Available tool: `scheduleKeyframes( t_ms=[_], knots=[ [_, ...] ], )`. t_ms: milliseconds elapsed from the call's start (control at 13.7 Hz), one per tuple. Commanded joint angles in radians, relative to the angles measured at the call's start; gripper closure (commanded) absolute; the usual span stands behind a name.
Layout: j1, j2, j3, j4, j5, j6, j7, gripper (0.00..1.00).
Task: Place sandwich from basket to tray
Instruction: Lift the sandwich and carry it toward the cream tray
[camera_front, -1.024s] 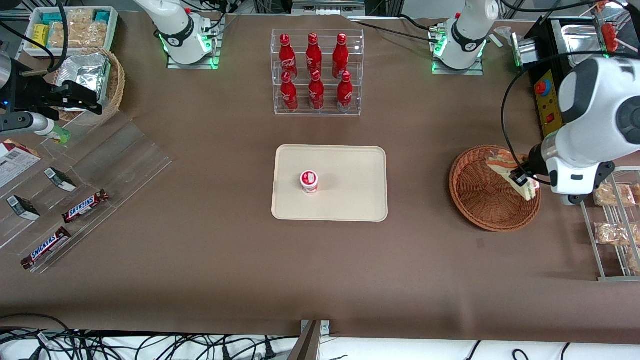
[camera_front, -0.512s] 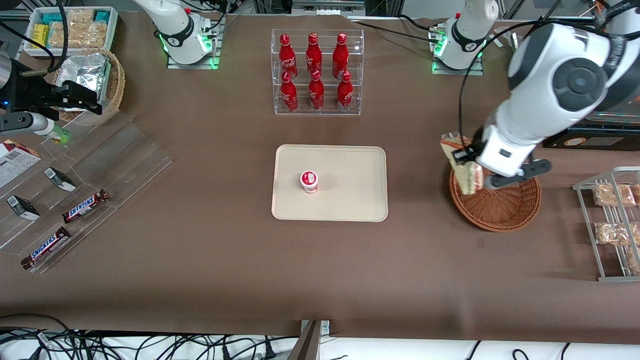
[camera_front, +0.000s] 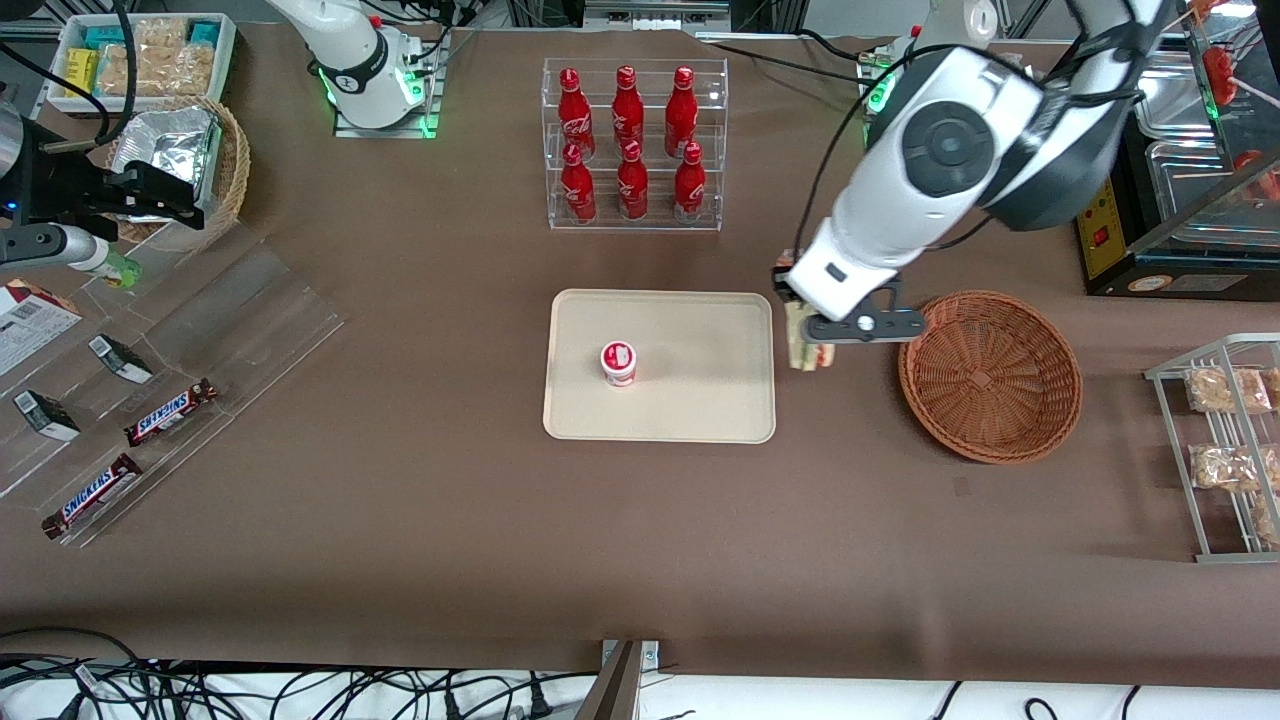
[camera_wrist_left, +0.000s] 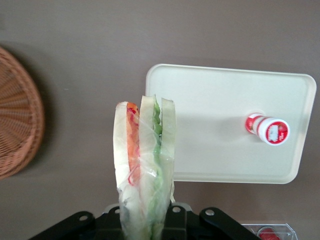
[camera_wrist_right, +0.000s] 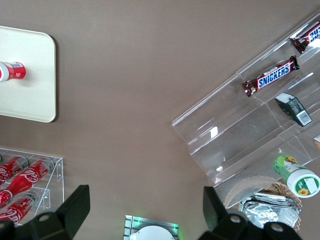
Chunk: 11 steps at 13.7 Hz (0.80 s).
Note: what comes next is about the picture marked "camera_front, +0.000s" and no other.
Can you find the light wicker basket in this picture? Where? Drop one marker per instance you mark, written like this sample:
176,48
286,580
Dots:
232,170

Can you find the brown snickers bar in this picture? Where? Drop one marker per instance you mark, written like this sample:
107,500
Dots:
170,412
92,496

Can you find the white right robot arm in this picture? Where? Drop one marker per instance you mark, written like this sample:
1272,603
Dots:
355,60

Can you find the steel food pan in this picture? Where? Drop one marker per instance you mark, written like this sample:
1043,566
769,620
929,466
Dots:
1170,100

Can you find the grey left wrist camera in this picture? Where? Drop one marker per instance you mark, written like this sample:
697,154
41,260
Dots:
865,325

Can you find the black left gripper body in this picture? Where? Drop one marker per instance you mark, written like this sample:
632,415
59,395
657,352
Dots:
783,279

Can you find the white box with barcode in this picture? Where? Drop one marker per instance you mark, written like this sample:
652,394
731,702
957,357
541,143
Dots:
30,330

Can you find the clear bag of crackers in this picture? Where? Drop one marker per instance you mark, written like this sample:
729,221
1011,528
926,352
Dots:
188,68
130,70

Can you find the red cola bottle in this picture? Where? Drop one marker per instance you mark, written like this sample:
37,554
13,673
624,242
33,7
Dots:
574,110
681,110
689,190
578,190
628,105
632,190

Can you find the beige plastic tray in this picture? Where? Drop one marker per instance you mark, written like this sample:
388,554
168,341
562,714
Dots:
700,400

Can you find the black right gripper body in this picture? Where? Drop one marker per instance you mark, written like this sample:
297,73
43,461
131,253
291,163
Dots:
58,187

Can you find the small red white yogurt cup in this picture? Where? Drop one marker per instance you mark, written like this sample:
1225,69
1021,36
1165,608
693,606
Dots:
619,364

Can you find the black countertop food warmer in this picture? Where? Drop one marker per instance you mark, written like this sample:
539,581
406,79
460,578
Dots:
1150,270

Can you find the brown wicker basket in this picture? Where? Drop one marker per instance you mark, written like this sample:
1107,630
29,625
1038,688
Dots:
980,400

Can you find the clear bag of pastry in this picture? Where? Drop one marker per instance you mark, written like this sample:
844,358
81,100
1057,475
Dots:
1225,390
1268,520
1225,467

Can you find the clear acrylic bottle rack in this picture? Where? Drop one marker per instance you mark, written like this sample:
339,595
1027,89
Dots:
655,215

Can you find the red sausage on skewer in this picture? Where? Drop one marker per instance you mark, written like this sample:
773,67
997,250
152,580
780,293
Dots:
1218,72

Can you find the small black white box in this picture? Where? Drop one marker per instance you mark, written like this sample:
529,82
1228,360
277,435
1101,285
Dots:
46,416
120,359

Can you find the white plastic snack bin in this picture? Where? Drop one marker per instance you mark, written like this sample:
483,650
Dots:
225,60

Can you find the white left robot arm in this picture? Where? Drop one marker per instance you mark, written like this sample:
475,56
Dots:
960,150

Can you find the triangle sandwich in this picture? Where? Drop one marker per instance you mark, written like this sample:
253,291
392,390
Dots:
805,345

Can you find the silver foil bag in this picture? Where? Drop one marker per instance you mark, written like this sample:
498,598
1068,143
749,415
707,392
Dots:
175,140

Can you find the teal snack box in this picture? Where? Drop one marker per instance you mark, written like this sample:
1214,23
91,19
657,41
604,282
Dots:
104,37

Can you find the clear acrylic stepped display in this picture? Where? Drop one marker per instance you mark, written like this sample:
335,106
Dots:
250,320

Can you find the metal bracket with dark post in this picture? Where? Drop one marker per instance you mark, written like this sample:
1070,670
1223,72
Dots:
620,680

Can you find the yellow snack box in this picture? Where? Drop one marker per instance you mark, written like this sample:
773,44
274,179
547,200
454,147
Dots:
81,72

